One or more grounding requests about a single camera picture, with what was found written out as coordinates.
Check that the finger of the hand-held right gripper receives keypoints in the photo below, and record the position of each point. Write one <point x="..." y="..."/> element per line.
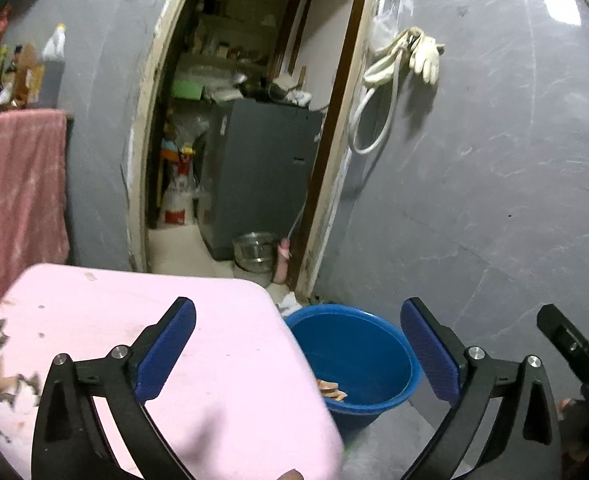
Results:
<point x="572" y="345"/>

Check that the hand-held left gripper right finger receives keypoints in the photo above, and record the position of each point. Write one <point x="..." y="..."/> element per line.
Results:
<point x="429" y="355"/>

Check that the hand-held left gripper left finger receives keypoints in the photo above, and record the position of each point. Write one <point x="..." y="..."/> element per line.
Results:
<point x="167" y="350"/>

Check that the blue plastic bucket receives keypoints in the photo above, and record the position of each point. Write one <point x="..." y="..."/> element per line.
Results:
<point x="354" y="350"/>

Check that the paper scrap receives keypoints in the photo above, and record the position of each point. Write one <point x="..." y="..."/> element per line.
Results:
<point x="330" y="389"/>

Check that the person's right hand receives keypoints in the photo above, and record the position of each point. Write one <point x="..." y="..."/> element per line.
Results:
<point x="572" y="407"/>

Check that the steel pot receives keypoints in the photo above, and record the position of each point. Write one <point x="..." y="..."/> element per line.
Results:
<point x="253" y="252"/>

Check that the white floor rag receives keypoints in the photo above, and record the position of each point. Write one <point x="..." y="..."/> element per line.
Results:
<point x="289" y="302"/>

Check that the pink bottle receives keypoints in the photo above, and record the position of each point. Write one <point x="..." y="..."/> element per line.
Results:
<point x="282" y="260"/>

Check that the red white bottle on floor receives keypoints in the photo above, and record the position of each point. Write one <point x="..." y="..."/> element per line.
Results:
<point x="179" y="195"/>

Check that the grey washing machine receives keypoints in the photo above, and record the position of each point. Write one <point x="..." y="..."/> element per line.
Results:
<point x="264" y="170"/>

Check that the pink checked cloth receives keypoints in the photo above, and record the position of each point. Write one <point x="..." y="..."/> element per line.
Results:
<point x="19" y="185"/>

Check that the green box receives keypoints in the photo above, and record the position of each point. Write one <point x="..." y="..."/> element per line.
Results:
<point x="187" y="90"/>

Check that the black wok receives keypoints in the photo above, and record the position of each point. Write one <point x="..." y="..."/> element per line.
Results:
<point x="262" y="89"/>

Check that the large oil jug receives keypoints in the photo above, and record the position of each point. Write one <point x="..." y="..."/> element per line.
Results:
<point x="52" y="65"/>

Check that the amber sauce bottle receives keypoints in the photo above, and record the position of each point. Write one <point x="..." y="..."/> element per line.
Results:
<point x="27" y="75"/>

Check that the wooden shelf unit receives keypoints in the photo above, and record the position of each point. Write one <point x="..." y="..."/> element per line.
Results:
<point x="239" y="30"/>

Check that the clear plastic bag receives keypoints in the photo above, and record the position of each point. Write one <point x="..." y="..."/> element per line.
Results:
<point x="384" y="20"/>

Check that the red hanging bag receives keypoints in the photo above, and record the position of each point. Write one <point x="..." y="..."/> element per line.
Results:
<point x="2" y="25"/>

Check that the wooden door frame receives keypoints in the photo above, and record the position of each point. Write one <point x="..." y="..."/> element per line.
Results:
<point x="139" y="160"/>

